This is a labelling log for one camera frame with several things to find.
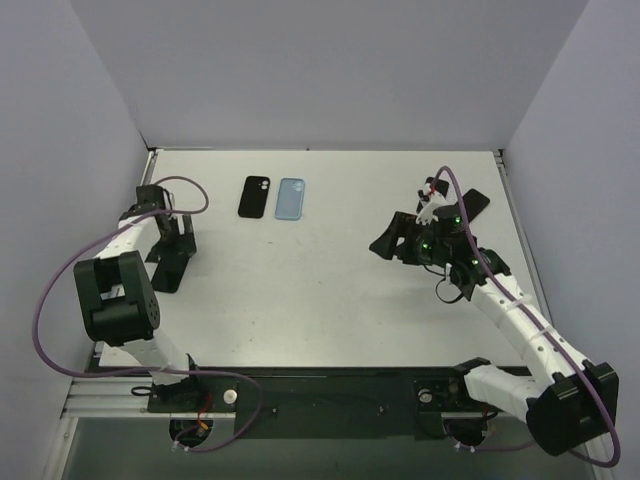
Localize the black phone from blue case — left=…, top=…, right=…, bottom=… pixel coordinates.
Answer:
left=462, top=189, right=490, bottom=223

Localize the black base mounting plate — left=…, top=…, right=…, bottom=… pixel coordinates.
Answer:
left=147, top=367, right=498, bottom=447

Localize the light blue cased phone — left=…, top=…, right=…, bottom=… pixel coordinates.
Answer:
left=274, top=178, right=305, bottom=221

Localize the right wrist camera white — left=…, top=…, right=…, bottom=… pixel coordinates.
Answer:
left=415, top=186, right=450, bottom=226

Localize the black phone case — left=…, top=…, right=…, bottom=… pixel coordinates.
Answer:
left=151, top=253, right=190, bottom=294
left=237, top=176, right=271, bottom=219

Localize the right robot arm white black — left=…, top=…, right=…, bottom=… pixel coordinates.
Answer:
left=369, top=205, right=619, bottom=456

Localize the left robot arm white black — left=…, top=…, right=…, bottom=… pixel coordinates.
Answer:
left=73, top=185, right=206, bottom=412

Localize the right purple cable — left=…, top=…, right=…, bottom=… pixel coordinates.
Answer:
left=429, top=165, right=624, bottom=469

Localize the blue phone black screen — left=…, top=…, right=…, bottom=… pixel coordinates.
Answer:
left=416, top=177, right=450, bottom=213

